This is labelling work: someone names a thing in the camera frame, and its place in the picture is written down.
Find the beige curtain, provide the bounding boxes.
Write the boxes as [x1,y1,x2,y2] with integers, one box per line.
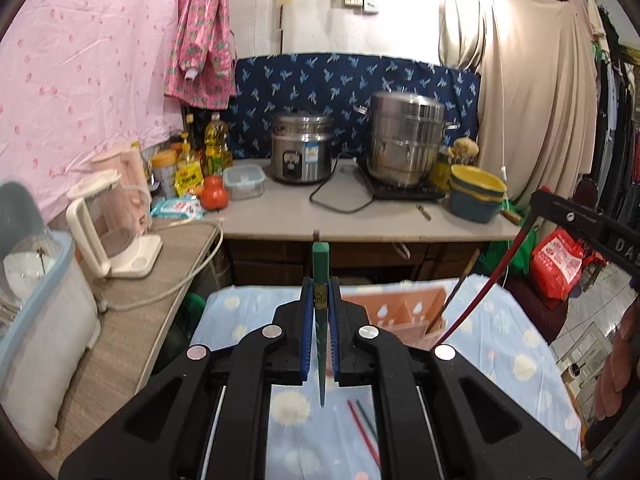
[439,0,603,213]

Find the yellow glass jar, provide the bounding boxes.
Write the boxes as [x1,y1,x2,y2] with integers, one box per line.
[429,144,454,192]

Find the grey counter board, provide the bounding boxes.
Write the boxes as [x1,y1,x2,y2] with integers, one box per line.
[219,157,524,242]

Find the yellow seasoning packet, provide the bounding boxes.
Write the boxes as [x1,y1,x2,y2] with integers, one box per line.
[174,166,205,199]

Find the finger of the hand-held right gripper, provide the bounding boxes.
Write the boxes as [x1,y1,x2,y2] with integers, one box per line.
[530,186,617,250]

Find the white glass electric kettle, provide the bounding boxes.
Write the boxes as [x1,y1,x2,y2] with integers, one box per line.
[66,168,164,279]

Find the white jar orange lid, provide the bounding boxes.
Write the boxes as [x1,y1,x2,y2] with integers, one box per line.
[149,149,180,197]

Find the white kettle cable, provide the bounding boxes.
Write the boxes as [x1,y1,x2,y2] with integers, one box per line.
[96,219,225,312]

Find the green plastic bag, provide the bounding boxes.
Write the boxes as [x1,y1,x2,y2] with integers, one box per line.
[479,239,532,277]

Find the black power cable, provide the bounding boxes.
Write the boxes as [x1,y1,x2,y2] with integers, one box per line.
[308,157,377,212]

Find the red tomato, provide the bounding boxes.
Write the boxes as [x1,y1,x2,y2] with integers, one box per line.
[200,174,230,210]

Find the wet wipes packet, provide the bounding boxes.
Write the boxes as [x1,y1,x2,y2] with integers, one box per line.
[149,195,205,220]

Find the wood grain side counter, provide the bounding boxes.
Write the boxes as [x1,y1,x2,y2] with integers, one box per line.
[47,216,224,467]

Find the pink perforated utensil holder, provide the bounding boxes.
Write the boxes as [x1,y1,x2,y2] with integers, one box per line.
[342,283,452,354]

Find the loofah sponge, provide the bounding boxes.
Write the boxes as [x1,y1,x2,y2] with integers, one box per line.
[449,137,479,162]

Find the cooking oil bottle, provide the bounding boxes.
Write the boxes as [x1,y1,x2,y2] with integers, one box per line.
[203,112,232,174]

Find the pink floral garment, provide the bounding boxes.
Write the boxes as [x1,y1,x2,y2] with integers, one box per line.
[164,0,239,109]

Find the pink dotted sheet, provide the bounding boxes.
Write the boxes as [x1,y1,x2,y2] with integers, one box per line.
[0,0,187,223]

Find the yellow plastic basin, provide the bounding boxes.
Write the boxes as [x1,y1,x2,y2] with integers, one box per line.
[448,163,508,199]

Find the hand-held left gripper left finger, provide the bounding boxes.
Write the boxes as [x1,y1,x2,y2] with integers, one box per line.
[59,276,318,480]

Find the stainless steel steamer pot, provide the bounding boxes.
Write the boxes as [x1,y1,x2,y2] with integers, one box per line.
[354,90,460,187]

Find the yellow seasoning bottle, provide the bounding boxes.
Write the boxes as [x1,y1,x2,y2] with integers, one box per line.
[179,132,195,172]

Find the hanging clothes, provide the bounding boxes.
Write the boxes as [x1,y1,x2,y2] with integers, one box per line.
[584,0,640,223]

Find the clear food container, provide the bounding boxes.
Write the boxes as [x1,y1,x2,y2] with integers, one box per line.
[223,164,266,201]

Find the dark brown chopstick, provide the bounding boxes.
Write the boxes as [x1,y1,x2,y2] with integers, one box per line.
[423,260,474,335]

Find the steel rice cooker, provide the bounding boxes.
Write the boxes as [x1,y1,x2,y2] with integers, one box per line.
[271,112,335,184]

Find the dark blue leaf-print cloth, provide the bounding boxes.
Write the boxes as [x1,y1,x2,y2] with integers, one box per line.
[232,52,484,162]

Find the blue dotted tablecloth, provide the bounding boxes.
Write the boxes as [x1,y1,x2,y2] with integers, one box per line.
[191,282,584,480]

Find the white bowl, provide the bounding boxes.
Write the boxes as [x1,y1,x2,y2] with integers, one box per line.
[4,250,49,303]

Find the pink electric kettle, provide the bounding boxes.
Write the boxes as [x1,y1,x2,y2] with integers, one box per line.
[91,140,154,234]

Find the person's right hand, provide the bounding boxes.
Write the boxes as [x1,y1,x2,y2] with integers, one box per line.
[594,299,640,422]

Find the white plastic dish bin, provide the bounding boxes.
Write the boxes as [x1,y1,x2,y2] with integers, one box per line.
[0,180,102,452]

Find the red chopstick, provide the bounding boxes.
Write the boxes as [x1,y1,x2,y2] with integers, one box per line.
[347,400,382,463]
[438,223,530,344]

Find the black induction cooktop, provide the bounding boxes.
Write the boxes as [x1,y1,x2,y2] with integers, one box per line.
[356,156,449,202]

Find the red plastic bag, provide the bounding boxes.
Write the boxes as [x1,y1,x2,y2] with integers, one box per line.
[530,227,597,302]

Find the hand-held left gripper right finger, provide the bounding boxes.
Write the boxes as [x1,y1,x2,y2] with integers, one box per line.
[326,276,587,480]

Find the white cable with switch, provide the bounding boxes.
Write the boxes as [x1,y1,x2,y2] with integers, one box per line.
[479,0,515,288]

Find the dark blue plastic basin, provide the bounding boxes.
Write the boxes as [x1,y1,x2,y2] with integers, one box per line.
[447,189,504,225]

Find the dark red chair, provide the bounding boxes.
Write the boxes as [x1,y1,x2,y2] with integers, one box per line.
[571,179,600,212]

